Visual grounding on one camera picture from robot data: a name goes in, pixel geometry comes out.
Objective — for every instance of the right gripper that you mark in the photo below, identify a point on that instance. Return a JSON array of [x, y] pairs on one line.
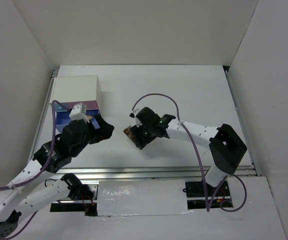
[[138, 131]]

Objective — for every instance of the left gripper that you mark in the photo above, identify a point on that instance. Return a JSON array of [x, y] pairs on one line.
[[105, 131]]

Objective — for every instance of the long brown eyeshadow palette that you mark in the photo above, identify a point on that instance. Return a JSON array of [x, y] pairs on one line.
[[133, 136]]

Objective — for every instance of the pink drawer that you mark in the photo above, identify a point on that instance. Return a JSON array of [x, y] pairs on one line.
[[90, 105]]

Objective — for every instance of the dark blue drawer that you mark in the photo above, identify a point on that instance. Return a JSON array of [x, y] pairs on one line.
[[63, 119]]

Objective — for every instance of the light blue drawer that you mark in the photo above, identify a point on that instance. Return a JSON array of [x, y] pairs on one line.
[[61, 107]]

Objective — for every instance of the white drawer cabinet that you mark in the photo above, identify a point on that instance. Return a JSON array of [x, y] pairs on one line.
[[81, 88]]

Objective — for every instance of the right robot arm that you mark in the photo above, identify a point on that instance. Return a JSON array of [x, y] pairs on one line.
[[226, 147]]

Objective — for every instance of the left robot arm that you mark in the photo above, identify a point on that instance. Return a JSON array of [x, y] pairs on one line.
[[17, 199]]

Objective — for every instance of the white foam board cover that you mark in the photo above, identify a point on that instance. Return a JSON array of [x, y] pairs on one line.
[[141, 198]]

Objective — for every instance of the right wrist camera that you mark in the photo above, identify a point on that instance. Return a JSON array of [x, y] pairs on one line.
[[133, 115]]

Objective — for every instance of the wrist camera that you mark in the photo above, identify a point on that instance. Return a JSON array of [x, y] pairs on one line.
[[78, 112], [133, 115]]

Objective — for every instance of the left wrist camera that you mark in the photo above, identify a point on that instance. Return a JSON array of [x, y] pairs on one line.
[[78, 112]]

